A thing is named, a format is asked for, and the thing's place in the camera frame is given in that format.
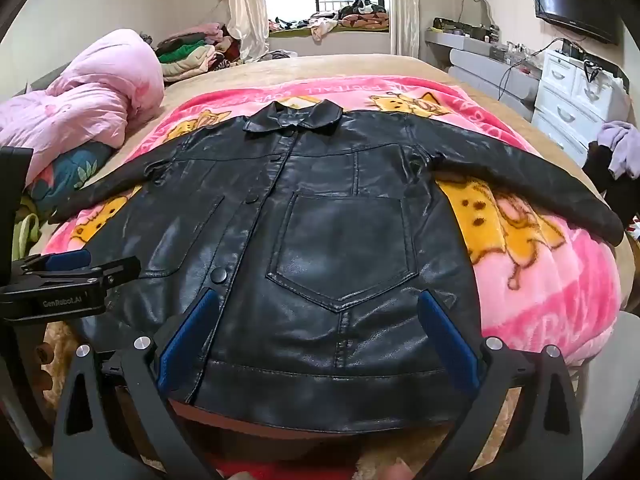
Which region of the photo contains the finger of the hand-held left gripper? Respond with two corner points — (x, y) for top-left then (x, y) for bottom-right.
(14, 248), (94, 277)
(79, 256), (143, 291)

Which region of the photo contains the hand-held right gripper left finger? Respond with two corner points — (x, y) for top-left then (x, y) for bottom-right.
(52, 287), (221, 480)

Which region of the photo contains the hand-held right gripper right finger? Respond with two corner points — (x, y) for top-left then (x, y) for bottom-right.
(417, 290), (583, 480)

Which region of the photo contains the black leather jacket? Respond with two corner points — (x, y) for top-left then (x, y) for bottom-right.
(50, 100), (625, 436)

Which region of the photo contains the pile of folded clothes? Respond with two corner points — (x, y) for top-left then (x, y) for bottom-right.
(152, 22), (246, 81)

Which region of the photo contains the heap of clothes on sill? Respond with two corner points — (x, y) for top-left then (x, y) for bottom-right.
(267, 0), (391, 43)

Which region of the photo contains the yellow-green cloth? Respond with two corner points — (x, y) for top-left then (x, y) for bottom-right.
(11, 212), (42, 261)

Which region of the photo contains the blue floral pillow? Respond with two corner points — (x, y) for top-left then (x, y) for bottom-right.
(25, 140), (114, 216)

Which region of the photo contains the pink cartoon printed blanket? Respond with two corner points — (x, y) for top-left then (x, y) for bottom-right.
(42, 75), (623, 367)

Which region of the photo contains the pink quilt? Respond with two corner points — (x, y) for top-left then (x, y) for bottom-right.
(0, 28), (166, 186)

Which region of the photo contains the black garment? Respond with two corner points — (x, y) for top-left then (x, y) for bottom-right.
(584, 141), (640, 226)

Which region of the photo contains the light purple garment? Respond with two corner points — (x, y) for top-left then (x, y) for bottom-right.
(597, 121), (640, 180)

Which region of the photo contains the white drawer cabinet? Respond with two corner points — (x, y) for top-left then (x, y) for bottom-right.
(531, 49), (632, 166)

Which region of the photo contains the grey dressing table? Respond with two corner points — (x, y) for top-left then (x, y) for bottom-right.
(425, 27), (543, 121)

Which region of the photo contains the bed with tan sheet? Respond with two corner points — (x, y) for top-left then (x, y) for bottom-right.
(25, 52), (637, 480)

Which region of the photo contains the cream curtain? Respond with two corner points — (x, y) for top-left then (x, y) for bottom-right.
(389, 0), (421, 58)
(222, 0), (271, 63)

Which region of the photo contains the clutter of small bottles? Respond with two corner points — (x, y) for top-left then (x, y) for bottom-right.
(432, 16), (543, 68)

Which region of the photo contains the dressing table mirror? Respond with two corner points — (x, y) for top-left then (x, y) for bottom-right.
(460, 0), (493, 28)

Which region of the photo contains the black cable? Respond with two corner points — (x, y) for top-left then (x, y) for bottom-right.
(496, 36), (567, 102)

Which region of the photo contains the wall-mounted black television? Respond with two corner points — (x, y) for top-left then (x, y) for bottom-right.
(531, 0), (621, 45)

